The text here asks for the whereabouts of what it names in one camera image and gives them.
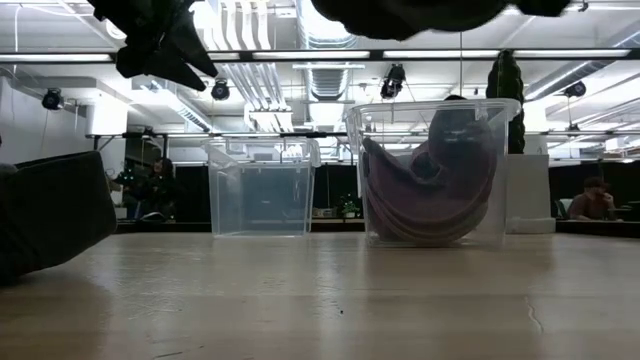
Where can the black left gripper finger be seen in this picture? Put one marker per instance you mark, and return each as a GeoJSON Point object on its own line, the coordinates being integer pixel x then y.
{"type": "Point", "coordinates": [160, 65]}
{"type": "Point", "coordinates": [190, 45]}

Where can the large maroon fabric piece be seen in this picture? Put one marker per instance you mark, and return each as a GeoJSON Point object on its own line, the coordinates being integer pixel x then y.
{"type": "Point", "coordinates": [425, 215]}

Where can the black ceiling spotlight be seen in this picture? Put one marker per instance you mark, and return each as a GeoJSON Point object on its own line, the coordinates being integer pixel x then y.
{"type": "Point", "coordinates": [393, 80]}
{"type": "Point", "coordinates": [575, 89]}
{"type": "Point", "coordinates": [220, 90]}
{"type": "Point", "coordinates": [52, 99]}

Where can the long overhead light bar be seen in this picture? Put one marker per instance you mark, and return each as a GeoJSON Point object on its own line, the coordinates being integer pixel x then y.
{"type": "Point", "coordinates": [245, 56]}

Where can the green cactus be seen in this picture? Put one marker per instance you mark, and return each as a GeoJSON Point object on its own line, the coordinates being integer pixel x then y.
{"type": "Point", "coordinates": [505, 75]}

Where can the person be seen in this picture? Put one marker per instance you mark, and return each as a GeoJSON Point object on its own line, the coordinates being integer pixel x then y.
{"type": "Point", "coordinates": [160, 190]}
{"type": "Point", "coordinates": [590, 205]}

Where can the clear plastic storage bin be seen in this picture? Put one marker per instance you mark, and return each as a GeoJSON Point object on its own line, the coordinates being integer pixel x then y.
{"type": "Point", "coordinates": [260, 200]}
{"type": "Point", "coordinates": [500, 200]}

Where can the small background potted plant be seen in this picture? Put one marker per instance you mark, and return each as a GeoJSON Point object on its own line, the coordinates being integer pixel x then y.
{"type": "Point", "coordinates": [348, 207]}

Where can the black background rig frame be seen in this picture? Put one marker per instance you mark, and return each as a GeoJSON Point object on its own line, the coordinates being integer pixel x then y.
{"type": "Point", "coordinates": [250, 134]}

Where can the white ceiling air duct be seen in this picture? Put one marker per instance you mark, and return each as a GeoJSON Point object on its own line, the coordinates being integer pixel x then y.
{"type": "Point", "coordinates": [327, 25]}

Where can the black aluminium table frame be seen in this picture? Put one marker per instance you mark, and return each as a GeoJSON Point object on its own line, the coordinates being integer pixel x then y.
{"type": "Point", "coordinates": [165, 227]}

